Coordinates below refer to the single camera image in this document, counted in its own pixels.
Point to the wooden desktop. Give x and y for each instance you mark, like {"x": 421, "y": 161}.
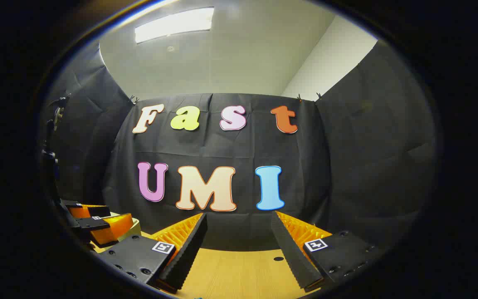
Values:
{"x": 239, "y": 274}

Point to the black backdrop cloth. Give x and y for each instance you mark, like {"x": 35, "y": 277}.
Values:
{"x": 222, "y": 145}

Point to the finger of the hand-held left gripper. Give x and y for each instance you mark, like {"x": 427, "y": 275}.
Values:
{"x": 80, "y": 211}
{"x": 110, "y": 232}

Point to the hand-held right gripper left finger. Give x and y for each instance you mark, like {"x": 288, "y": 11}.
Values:
{"x": 189, "y": 253}

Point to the rectangular ceiling light panel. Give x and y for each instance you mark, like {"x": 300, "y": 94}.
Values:
{"x": 172, "y": 25}

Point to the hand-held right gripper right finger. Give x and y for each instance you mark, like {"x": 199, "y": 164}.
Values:
{"x": 291, "y": 253}

